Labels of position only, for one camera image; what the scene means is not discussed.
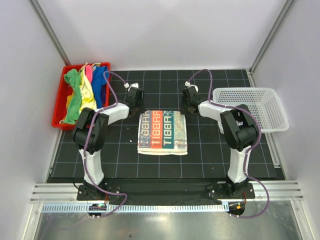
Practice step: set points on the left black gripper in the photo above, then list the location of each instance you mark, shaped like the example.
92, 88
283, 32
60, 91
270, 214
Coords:
142, 109

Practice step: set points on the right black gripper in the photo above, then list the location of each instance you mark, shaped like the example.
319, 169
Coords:
183, 110

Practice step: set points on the rabbit print towel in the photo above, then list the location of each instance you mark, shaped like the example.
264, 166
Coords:
161, 133

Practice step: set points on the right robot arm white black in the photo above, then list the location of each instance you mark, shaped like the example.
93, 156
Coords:
241, 132

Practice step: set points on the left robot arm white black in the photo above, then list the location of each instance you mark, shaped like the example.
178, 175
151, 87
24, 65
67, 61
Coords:
90, 133

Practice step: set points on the blue towel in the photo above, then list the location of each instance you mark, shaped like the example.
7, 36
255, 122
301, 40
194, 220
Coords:
99, 85

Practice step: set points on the yellow towel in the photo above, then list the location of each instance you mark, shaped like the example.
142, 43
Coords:
82, 95

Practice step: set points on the black grid mat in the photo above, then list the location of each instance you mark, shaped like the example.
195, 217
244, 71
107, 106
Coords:
208, 155

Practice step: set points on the green towel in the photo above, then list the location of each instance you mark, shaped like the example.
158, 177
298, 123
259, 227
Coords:
74, 80

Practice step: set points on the red plastic bin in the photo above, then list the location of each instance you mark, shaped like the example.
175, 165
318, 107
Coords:
65, 90

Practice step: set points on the white perforated plastic basket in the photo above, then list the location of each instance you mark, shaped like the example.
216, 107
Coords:
263, 103

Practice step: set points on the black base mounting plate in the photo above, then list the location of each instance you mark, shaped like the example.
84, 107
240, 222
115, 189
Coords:
165, 191

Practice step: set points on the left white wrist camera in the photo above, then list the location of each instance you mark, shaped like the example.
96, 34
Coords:
129, 86

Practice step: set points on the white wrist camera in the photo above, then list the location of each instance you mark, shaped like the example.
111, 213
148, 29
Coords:
129, 86
188, 85

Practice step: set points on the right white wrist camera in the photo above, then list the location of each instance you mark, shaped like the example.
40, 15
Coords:
188, 85

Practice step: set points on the left aluminium frame post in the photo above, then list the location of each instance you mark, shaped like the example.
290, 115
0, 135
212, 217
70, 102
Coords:
49, 30

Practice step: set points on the aluminium frame post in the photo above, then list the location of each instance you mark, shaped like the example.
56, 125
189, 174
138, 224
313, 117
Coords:
49, 30
286, 8

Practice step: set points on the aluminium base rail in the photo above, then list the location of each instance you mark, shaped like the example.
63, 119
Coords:
279, 190

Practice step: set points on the right aluminium frame post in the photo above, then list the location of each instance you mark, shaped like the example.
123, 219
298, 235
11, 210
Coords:
286, 8

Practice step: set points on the slotted white cable duct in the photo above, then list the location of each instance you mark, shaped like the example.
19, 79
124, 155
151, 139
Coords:
98, 208

